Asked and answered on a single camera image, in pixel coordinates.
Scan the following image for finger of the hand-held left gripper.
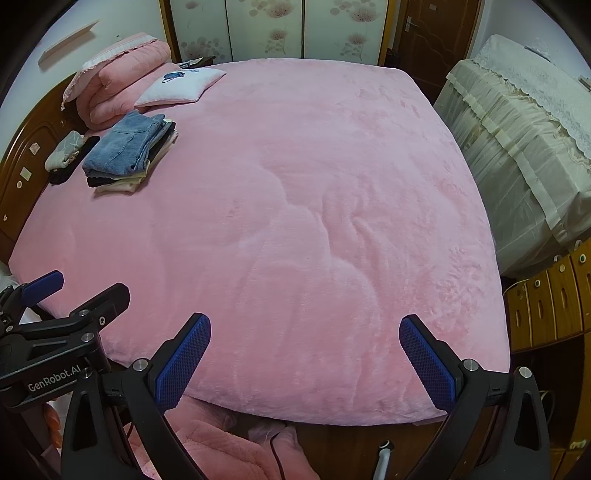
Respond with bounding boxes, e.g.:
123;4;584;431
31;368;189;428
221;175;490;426
18;282;132;348
7;270;65;320

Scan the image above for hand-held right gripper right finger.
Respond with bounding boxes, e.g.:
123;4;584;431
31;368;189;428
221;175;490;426
398;315;552;480

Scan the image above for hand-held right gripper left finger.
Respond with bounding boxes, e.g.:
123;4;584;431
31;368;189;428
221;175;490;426
61;312;212;480

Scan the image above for blue denim jacket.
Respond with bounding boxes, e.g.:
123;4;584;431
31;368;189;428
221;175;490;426
82;111;166;177

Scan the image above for person's pink pajama legs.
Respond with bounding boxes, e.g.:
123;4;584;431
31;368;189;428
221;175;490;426
124;394;319;480

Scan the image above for cream folded garment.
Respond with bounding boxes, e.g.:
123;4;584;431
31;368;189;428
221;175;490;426
95;122;180;195

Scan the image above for wooden headboard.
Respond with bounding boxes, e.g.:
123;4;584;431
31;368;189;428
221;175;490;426
0;78;88;264

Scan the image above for wooden drawer cabinet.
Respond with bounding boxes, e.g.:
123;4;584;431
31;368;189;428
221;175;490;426
503;240;591;354

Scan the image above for grey folded cloth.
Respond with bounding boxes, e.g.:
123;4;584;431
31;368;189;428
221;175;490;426
45;130;86;171

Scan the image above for black folded cloth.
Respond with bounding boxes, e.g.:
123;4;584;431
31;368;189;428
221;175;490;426
48;135;101;186

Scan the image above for pink plush bed blanket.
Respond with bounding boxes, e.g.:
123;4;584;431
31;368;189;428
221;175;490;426
9;58;512;426

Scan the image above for folded pink quilt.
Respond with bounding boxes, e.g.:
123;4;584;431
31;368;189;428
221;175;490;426
76;39;172;130

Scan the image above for pink lace-trimmed pillow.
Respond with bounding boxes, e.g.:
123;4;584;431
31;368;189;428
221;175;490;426
61;32;155;112

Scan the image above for cream cloth-covered furniture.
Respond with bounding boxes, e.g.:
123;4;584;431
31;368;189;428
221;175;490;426
434;34;591;278

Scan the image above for white printed pillow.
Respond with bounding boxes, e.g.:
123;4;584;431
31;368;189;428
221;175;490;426
135;67;227;108

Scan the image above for wooden nightstand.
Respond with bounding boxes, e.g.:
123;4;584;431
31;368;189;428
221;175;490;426
178;55;217;70

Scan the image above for white lace cloth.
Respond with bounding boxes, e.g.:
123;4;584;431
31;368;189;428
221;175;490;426
473;34;591;162

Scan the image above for brown wooden door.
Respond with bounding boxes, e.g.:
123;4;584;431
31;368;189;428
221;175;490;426
397;0;483;93

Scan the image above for floral wardrobe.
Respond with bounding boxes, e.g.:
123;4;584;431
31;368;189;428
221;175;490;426
159;0;400;65

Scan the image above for white handle tool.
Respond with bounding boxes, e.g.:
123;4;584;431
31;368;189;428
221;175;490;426
372;440;396;480

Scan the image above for black cable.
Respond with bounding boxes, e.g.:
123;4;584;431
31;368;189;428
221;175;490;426
270;431;288;480

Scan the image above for wooden wall strip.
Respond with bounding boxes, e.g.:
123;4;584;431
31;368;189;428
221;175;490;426
38;21;98;70

